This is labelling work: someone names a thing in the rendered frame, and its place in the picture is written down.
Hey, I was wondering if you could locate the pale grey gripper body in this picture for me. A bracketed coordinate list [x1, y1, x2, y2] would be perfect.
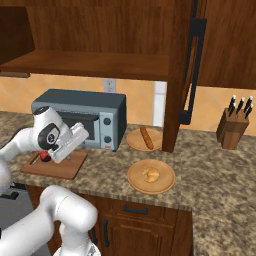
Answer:
[49, 122, 90, 164]

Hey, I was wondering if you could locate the wooden cutting board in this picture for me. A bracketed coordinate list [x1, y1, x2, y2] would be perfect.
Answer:
[19, 149, 89, 181]

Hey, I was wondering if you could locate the small red jar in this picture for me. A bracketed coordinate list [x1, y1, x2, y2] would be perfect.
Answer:
[39, 150, 52, 164]

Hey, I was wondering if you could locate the golden croissant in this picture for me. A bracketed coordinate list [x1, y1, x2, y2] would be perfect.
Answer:
[141, 166, 161, 184]

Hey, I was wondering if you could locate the grey toaster oven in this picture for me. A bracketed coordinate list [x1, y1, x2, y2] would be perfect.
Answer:
[31, 88, 128, 152]

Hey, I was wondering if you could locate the wooden plate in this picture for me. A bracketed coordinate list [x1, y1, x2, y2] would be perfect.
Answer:
[126, 158, 177, 196]
[125, 127, 164, 153]

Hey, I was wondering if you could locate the brown baguette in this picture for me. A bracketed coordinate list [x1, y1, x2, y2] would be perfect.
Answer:
[139, 125, 155, 151]

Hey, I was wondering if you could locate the grey dishwasher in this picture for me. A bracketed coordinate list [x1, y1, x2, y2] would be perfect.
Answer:
[0, 182, 52, 256]

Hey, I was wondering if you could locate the wooden drawer front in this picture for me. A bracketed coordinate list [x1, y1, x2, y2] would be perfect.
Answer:
[105, 197, 179, 228]

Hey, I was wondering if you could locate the wooden knife block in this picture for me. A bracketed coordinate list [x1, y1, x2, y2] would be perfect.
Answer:
[215, 107, 250, 151]

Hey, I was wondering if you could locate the white wall socket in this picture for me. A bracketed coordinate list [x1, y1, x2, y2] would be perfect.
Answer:
[103, 78, 117, 94]

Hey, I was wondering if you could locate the black drawer handle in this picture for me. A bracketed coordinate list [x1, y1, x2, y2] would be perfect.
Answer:
[122, 204, 150, 216]

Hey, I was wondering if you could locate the black cupboard door handle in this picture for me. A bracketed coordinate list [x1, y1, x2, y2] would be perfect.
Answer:
[90, 226, 100, 247]
[102, 218, 111, 249]

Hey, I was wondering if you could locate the open wooden wall cabinet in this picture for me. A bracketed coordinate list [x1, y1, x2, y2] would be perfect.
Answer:
[0, 0, 181, 82]

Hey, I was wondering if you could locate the long black door handle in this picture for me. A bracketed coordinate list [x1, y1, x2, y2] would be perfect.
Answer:
[179, 17, 208, 126]

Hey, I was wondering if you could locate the black handled knife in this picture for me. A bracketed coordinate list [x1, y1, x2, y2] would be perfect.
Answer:
[243, 95, 254, 114]
[244, 103, 254, 120]
[227, 103, 236, 118]
[235, 96, 246, 116]
[228, 94, 237, 111]

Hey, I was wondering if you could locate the wooden wall cabinet door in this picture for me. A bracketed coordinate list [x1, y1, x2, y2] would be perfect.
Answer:
[196, 0, 256, 91]

